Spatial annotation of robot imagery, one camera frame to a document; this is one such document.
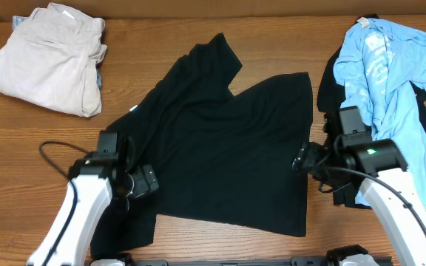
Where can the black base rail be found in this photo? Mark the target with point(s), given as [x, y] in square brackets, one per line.
[348, 255]

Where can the black garment under pile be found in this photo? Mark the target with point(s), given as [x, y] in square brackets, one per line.
[329, 88]

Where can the folded beige trousers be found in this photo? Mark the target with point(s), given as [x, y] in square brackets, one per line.
[51, 60]

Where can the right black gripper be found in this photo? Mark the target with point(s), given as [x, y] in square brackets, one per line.
[307, 157]

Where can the light blue folded cloth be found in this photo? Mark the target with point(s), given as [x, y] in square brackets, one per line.
[16, 20]

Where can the black t-shirt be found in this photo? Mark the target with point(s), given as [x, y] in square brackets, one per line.
[217, 156]

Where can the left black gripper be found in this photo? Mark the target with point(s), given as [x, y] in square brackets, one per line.
[141, 185]

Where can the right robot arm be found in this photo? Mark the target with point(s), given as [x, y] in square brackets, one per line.
[378, 170]

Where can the light blue printed t-shirt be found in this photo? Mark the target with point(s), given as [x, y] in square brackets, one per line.
[398, 92]

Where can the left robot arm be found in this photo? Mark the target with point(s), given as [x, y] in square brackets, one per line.
[108, 174]

